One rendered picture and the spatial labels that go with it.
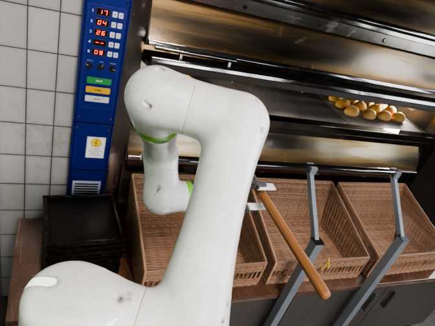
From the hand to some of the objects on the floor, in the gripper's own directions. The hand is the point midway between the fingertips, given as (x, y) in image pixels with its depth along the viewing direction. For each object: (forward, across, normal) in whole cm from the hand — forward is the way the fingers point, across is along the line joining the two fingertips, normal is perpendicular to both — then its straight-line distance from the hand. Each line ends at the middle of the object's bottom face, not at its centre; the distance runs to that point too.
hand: (263, 196), depth 128 cm
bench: (+45, +119, -31) cm, 131 cm away
